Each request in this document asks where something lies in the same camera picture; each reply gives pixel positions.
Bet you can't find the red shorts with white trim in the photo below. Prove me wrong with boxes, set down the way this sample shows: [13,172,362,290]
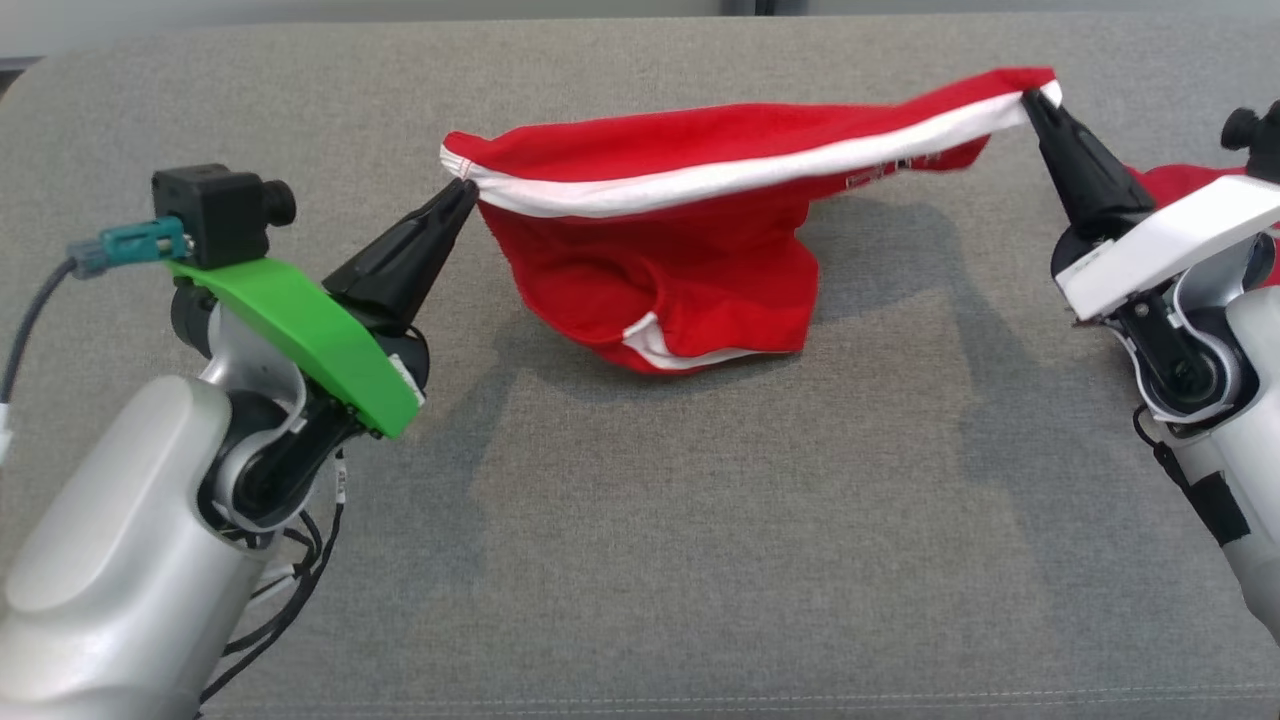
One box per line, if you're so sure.
[440,67,1063,376]

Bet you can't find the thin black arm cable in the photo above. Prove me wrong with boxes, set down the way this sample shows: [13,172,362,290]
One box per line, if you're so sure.
[200,450,346,706]
[1132,405,1251,546]

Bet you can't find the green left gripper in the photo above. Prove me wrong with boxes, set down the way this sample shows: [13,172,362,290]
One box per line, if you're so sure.
[165,180,479,439]

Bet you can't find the grey camera cable teal plug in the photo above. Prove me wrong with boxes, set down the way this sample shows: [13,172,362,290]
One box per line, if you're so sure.
[0,220,191,401]

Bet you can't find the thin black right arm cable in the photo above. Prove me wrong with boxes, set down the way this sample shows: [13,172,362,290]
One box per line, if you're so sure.
[1132,405,1251,546]

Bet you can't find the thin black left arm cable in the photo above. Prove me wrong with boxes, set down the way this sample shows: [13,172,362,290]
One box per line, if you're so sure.
[200,450,346,706]

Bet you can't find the grey fabric sofa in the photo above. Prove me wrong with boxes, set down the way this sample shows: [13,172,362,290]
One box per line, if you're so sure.
[0,15,1280,720]

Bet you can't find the red Bulls jersey white sleeves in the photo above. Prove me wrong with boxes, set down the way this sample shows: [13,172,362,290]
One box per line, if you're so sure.
[1125,163,1280,291]

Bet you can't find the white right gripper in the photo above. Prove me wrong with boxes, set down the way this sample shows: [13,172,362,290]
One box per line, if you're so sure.
[1022,92,1280,323]

